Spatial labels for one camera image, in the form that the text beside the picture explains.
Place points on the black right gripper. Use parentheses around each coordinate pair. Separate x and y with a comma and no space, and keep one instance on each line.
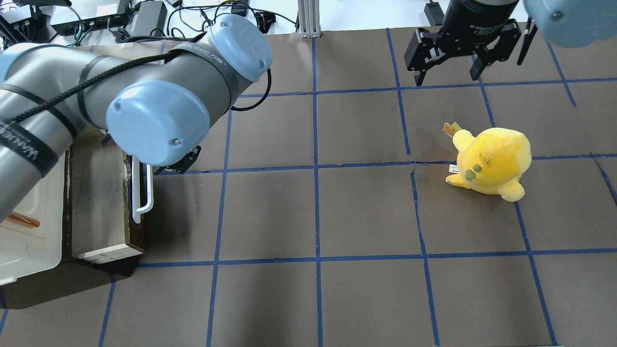
(469,19)

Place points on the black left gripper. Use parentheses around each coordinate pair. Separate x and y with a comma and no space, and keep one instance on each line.
(185,162)

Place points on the white drawer handle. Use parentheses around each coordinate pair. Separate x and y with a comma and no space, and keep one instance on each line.
(142,189)

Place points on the dark wooden drawer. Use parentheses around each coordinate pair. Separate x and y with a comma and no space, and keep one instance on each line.
(99,196)

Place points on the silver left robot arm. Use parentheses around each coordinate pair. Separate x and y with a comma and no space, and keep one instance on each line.
(156,108)

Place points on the dark wooden drawer cabinet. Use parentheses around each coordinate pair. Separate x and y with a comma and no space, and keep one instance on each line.
(70,276)

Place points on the yellow plush dinosaur toy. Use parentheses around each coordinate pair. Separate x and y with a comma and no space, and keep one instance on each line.
(492,162)

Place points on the black power brick top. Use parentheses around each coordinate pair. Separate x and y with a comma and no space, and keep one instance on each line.
(149,18)

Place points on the cream plastic storage box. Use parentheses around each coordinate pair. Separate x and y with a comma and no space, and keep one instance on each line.
(31,239)

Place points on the aluminium frame post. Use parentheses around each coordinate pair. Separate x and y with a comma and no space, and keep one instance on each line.
(308,19)

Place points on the black network switch box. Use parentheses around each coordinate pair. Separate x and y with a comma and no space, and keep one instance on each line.
(83,15)

